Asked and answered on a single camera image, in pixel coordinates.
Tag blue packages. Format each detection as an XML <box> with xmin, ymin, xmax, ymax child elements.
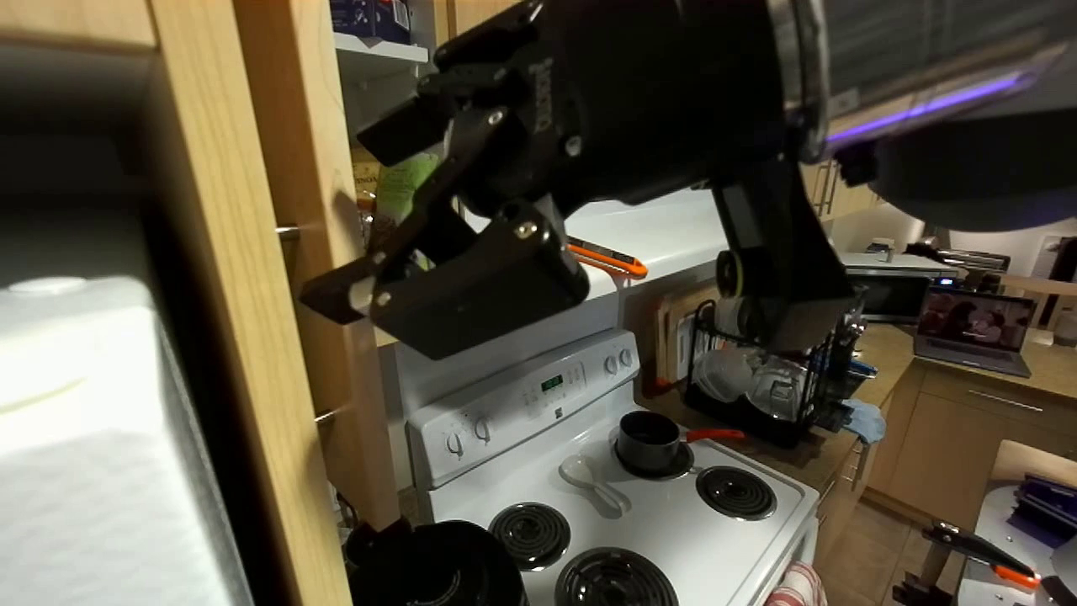
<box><xmin>330</xmin><ymin>0</ymin><xmax>416</xmax><ymax>45</ymax></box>

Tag wooden cutting board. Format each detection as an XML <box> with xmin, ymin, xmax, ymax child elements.
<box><xmin>652</xmin><ymin>278</ymin><xmax>720</xmax><ymax>398</ymax></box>

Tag tall wood side panel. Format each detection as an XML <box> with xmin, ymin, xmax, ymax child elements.
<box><xmin>139</xmin><ymin>0</ymin><xmax>355</xmax><ymax>606</ymax></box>

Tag black pot on stove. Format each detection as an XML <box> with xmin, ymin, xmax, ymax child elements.
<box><xmin>367</xmin><ymin>517</ymin><xmax>533</xmax><ymax>606</ymax></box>

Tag blue book stack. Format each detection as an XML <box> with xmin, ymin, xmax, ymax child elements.
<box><xmin>1007</xmin><ymin>472</ymin><xmax>1077</xmax><ymax>549</ymax></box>

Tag silver toaster oven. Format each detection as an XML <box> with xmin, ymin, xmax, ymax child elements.
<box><xmin>844</xmin><ymin>246</ymin><xmax>971</xmax><ymax>326</ymax></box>

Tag white electric stove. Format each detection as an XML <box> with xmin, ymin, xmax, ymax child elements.
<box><xmin>405</xmin><ymin>326</ymin><xmax>825</xmax><ymax>606</ymax></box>

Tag light wood wall cabinet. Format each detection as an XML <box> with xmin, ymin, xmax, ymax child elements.
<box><xmin>330</xmin><ymin>0</ymin><xmax>451</xmax><ymax>229</ymax></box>

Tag black orange tool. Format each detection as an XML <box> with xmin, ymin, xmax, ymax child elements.
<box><xmin>892</xmin><ymin>514</ymin><xmax>1077</xmax><ymax>606</ymax></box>

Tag large black coil burner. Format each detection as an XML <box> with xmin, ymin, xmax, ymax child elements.
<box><xmin>553</xmin><ymin>546</ymin><xmax>685</xmax><ymax>606</ymax></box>

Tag black wire dish rack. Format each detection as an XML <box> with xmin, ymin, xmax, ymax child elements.
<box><xmin>685</xmin><ymin>298</ymin><xmax>875</xmax><ymax>447</ymax></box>

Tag small black coil burner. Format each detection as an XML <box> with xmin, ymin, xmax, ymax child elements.
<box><xmin>695</xmin><ymin>466</ymin><xmax>782</xmax><ymax>523</ymax></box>
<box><xmin>488</xmin><ymin>498</ymin><xmax>571</xmax><ymax>573</ymax></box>

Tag black saucepan with orange handle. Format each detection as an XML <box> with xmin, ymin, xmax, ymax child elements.
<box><xmin>614</xmin><ymin>406</ymin><xmax>752</xmax><ymax>476</ymax></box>

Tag wood lower cabinet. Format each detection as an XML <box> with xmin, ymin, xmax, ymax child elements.
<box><xmin>861</xmin><ymin>319</ymin><xmax>1077</xmax><ymax>532</ymax></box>

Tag white range hood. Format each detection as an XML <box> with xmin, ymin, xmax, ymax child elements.
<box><xmin>461</xmin><ymin>181</ymin><xmax>768</xmax><ymax>313</ymax></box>

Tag grey open laptop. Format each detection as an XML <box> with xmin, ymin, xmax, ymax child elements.
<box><xmin>913</xmin><ymin>286</ymin><xmax>1039</xmax><ymax>381</ymax></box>

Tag white textured box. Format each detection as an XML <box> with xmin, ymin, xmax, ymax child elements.
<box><xmin>0</xmin><ymin>271</ymin><xmax>255</xmax><ymax>606</ymax></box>

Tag red white striped towel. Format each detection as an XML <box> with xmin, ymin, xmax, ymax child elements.
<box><xmin>768</xmin><ymin>560</ymin><xmax>835</xmax><ymax>606</ymax></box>

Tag green snack bag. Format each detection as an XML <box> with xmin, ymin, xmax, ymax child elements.
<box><xmin>374</xmin><ymin>148</ymin><xmax>443</xmax><ymax>229</ymax></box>

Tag small black pan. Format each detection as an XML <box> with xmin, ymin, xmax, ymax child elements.
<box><xmin>611</xmin><ymin>434</ymin><xmax>699</xmax><ymax>481</ymax></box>

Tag orange black digital thermometer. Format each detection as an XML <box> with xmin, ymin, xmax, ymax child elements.
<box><xmin>567</xmin><ymin>236</ymin><xmax>652</xmax><ymax>283</ymax></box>

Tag pale blue cloth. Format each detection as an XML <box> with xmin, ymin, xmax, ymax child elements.
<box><xmin>839</xmin><ymin>398</ymin><xmax>892</xmax><ymax>447</ymax></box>

